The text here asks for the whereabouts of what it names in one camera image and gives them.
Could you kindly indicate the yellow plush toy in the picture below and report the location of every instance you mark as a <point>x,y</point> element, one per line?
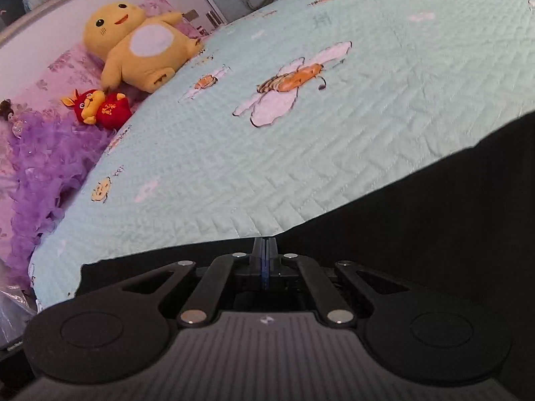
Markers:
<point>142,46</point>

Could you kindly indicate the bee print quilted bedspread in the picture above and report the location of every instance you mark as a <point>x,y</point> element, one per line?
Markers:
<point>334,112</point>

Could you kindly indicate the clear plastic bag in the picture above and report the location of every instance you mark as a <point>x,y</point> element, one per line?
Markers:
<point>14,309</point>

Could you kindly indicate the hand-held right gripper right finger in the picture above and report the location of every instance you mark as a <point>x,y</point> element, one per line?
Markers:
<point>271,255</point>

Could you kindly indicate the black long-sleeved shirt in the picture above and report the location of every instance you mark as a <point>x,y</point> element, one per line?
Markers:
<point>439,217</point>

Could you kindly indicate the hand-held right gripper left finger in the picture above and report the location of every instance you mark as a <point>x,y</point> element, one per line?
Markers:
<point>258,255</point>

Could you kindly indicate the red plush toy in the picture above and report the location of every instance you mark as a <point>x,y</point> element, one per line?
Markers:
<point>104,110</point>

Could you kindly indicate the pink floral pillow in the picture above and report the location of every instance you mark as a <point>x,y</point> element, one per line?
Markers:
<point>50,75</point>

